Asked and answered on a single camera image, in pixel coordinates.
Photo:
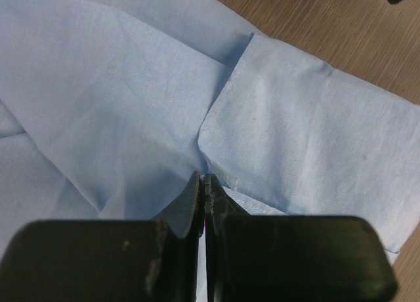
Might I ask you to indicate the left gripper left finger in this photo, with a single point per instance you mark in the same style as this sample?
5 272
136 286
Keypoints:
154 260

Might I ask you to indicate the light blue long sleeve shirt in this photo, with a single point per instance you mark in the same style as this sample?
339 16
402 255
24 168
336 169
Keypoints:
108 106

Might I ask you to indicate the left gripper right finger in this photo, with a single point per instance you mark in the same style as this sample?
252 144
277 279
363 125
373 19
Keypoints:
291 258

